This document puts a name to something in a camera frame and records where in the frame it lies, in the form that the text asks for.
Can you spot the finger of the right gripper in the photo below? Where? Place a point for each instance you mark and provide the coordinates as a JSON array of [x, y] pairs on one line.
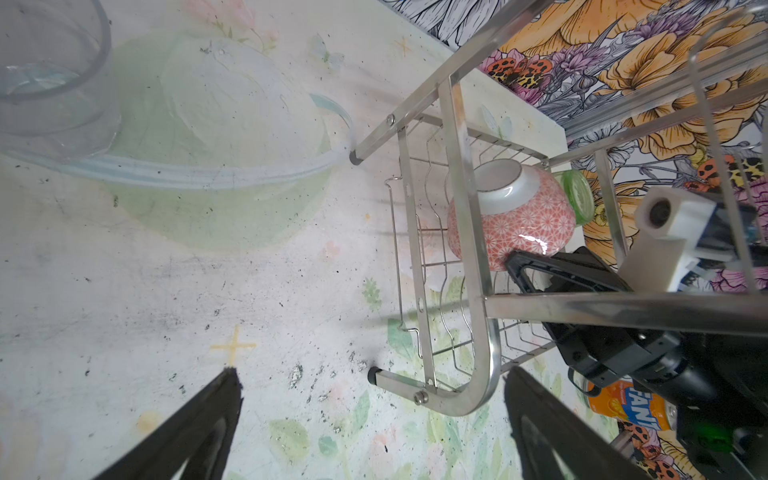
[[574, 272]]

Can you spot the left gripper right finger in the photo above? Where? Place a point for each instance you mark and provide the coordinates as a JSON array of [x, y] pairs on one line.
[[550, 438]]

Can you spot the clear glass plate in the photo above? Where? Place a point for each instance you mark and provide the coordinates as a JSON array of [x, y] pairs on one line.
[[207, 113]]

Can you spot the chrome two-tier dish rack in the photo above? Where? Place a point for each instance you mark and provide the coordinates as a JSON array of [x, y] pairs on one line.
[[486, 307]]

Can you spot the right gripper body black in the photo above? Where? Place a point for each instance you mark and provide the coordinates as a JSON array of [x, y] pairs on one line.
[[705, 353]]

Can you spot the green tinted glass cup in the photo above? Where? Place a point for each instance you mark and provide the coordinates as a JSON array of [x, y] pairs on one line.
[[579, 195]]

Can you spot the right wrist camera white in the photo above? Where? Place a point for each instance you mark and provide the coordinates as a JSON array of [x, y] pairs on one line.
[[670, 225]]

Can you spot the pink black patterned bowl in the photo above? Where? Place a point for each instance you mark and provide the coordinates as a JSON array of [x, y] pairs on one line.
[[523, 208]]

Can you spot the orange capped small jar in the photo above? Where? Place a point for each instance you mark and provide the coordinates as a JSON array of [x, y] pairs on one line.
[[623, 401]]

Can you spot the clear glass cup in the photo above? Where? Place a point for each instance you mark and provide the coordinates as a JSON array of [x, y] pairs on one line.
[[58, 90]]

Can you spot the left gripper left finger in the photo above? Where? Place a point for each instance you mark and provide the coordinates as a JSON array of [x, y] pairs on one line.
[[193, 443]]

